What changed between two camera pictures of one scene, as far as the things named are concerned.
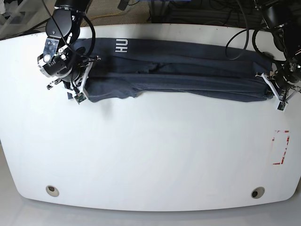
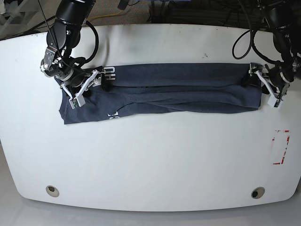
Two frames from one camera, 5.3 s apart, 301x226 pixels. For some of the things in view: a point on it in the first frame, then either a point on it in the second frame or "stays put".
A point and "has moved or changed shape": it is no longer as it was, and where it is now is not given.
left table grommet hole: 52,190 stays put
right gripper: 283,84 -> 276,79
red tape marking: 287,142 stays put
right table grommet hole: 257,192 stays put
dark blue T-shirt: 126,68 has moved or changed shape
